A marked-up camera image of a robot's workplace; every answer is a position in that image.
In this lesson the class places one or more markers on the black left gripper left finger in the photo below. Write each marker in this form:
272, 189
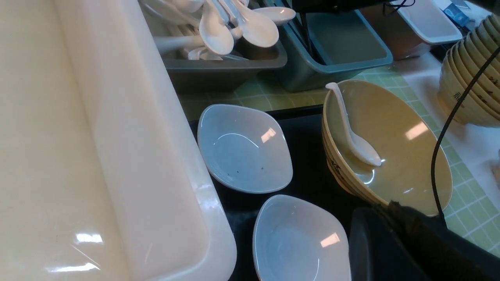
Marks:
376, 253

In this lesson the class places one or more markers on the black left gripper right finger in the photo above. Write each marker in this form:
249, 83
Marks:
440, 252

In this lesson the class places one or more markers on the white square dish front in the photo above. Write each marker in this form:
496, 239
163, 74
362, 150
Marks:
295, 240

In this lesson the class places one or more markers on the white square dish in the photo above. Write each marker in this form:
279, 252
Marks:
244, 149
295, 240

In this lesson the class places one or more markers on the white soup spoon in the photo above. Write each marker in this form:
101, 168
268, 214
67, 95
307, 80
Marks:
363, 150

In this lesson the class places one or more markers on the tan noodle bowl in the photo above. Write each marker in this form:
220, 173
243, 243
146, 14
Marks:
400, 137

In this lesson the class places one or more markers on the green checkered tablecloth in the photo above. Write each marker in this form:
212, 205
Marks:
471, 213

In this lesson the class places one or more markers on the black serving tray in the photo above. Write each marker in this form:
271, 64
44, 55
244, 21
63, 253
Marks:
312, 180

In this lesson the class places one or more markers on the stack of tan bowls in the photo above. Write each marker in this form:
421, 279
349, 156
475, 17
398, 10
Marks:
462, 61

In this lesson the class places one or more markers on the blue-grey chopstick bin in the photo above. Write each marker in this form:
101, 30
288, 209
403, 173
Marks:
343, 46

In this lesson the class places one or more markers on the white rectangular container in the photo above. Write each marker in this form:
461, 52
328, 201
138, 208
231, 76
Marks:
413, 30

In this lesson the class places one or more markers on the grey spoon bin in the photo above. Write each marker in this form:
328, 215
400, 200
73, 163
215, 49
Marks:
201, 76

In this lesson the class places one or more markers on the bundle of black chopsticks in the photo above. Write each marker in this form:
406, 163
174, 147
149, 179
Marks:
300, 28

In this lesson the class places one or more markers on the pile of white spoons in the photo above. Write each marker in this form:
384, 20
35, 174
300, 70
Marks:
209, 29

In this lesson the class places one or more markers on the large white plastic tub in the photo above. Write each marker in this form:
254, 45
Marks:
101, 177

